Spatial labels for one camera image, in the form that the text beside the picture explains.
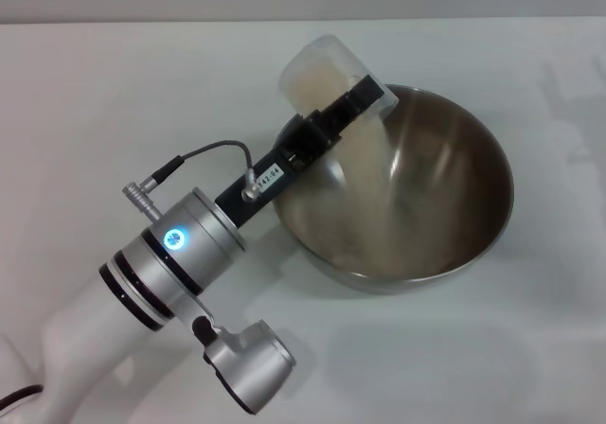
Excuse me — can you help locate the uncooked rice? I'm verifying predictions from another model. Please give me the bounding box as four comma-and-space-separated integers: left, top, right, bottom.
282, 62, 409, 278

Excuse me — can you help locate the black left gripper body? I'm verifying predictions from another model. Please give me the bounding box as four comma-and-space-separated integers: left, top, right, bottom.
215, 115, 343, 229

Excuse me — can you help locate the clear plastic measuring cup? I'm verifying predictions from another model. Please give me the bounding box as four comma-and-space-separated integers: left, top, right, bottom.
276, 33, 400, 123

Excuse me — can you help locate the stainless steel mixing bowl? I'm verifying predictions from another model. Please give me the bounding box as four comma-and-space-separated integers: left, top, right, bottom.
269, 82, 515, 295

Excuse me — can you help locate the left wrist gripper cable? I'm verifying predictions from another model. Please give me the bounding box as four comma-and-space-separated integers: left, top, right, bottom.
121, 141, 267, 221

